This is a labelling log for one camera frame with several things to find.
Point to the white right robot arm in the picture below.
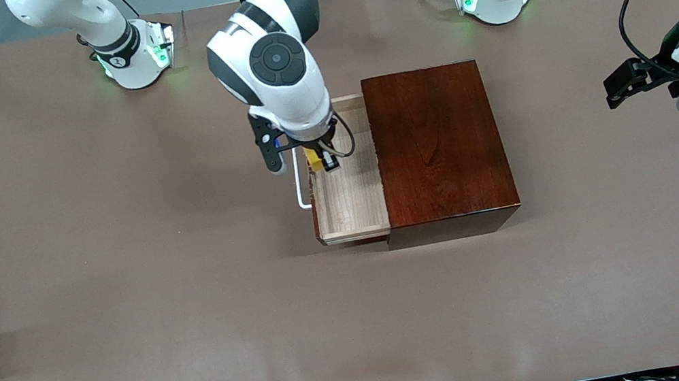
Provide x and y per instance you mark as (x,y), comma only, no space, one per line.
(288,89)

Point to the dark brown wooden cabinet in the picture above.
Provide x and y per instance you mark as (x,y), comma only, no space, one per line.
(446,166)

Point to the yellow cube block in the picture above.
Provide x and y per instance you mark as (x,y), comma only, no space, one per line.
(312,157)

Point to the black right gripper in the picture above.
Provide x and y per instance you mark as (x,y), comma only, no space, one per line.
(329,162)

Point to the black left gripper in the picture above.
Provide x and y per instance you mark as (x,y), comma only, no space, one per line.
(664,64)

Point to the brown table mat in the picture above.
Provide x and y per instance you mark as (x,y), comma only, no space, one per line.
(194,311)

